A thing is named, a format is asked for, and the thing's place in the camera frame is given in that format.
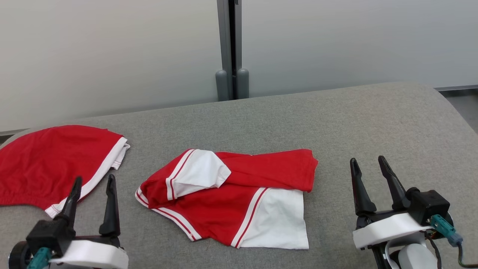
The red garment with white trim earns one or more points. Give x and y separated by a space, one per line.
48 164

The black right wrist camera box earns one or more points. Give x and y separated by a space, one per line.
429 205

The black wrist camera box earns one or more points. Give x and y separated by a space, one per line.
429 205
48 235

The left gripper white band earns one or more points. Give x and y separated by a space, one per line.
97 254

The red white jersey garment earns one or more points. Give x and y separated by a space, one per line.
224 209

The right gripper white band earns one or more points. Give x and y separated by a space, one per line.
384 228

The teal left camera connector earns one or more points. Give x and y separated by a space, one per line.
39 257

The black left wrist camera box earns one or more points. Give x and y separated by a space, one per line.
48 235

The teal camera connector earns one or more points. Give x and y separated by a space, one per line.
444 228
39 257

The grey partition post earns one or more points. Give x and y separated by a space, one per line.
224 37

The teal right camera connector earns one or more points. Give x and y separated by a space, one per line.
444 228

